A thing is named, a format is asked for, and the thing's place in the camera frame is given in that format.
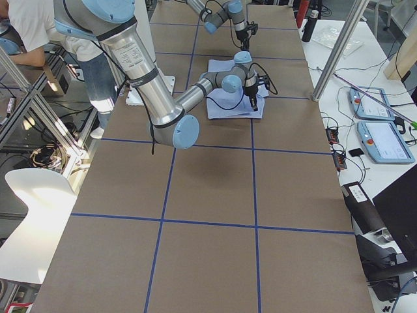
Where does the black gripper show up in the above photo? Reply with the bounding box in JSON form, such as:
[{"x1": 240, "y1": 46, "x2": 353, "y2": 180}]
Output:
[
  {"x1": 244, "y1": 83, "x2": 258, "y2": 112},
  {"x1": 235, "y1": 29, "x2": 250, "y2": 50}
]

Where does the light blue striped shirt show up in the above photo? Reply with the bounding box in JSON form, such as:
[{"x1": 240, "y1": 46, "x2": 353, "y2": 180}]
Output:
[{"x1": 207, "y1": 74, "x2": 269, "y2": 119}]

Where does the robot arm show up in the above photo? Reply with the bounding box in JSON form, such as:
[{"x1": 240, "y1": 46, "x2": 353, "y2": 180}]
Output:
[
  {"x1": 53, "y1": 1, "x2": 260, "y2": 149},
  {"x1": 185, "y1": 0, "x2": 258, "y2": 51}
]

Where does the black water bottle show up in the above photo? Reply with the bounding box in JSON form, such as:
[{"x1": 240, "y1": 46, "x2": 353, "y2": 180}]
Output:
[{"x1": 302, "y1": 10, "x2": 319, "y2": 42}]

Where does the red bottle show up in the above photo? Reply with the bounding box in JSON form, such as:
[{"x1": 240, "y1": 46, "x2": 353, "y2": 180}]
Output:
[{"x1": 296, "y1": 0, "x2": 309, "y2": 29}]

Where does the clear plastic bag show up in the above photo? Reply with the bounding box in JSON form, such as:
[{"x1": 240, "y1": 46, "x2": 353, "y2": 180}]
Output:
[{"x1": 312, "y1": 26, "x2": 364, "y2": 57}]

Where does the far teach pendant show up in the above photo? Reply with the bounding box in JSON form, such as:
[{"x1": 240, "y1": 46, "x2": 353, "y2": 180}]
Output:
[{"x1": 348, "y1": 86, "x2": 395, "y2": 121}]

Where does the teach pendant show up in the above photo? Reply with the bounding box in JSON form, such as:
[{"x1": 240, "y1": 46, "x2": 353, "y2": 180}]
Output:
[
  {"x1": 348, "y1": 86, "x2": 395, "y2": 121},
  {"x1": 356, "y1": 121, "x2": 415, "y2": 164}
]

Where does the brown table mat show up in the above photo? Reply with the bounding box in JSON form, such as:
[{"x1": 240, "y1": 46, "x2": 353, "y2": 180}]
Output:
[{"x1": 33, "y1": 5, "x2": 373, "y2": 312}]

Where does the near teach pendant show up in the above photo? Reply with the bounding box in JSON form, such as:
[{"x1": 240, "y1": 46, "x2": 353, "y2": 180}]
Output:
[{"x1": 356, "y1": 121, "x2": 415, "y2": 164}]

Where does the black monitor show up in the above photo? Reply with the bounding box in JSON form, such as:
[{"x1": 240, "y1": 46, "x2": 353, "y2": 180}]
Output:
[{"x1": 373, "y1": 166, "x2": 416, "y2": 260}]

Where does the standing person in jeans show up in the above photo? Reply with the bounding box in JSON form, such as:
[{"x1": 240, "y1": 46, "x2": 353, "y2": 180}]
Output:
[{"x1": 0, "y1": 0, "x2": 118, "y2": 140}]

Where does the white chair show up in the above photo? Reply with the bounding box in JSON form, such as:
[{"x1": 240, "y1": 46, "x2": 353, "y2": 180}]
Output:
[{"x1": 1, "y1": 168, "x2": 77, "y2": 284}]

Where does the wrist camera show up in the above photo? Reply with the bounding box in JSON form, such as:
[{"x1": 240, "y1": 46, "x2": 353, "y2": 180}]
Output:
[
  {"x1": 246, "y1": 21, "x2": 258, "y2": 37},
  {"x1": 257, "y1": 74, "x2": 270, "y2": 91}
]

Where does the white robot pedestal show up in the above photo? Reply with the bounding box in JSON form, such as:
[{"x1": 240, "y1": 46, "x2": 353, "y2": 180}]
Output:
[{"x1": 127, "y1": 1, "x2": 177, "y2": 113}]

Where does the grey aluminium frame post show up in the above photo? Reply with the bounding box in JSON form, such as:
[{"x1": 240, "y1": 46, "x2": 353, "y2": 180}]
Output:
[{"x1": 311, "y1": 0, "x2": 369, "y2": 102}]

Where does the green handled reacher stick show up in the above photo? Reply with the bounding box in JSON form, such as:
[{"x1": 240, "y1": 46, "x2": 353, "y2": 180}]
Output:
[{"x1": 332, "y1": 72, "x2": 417, "y2": 130}]

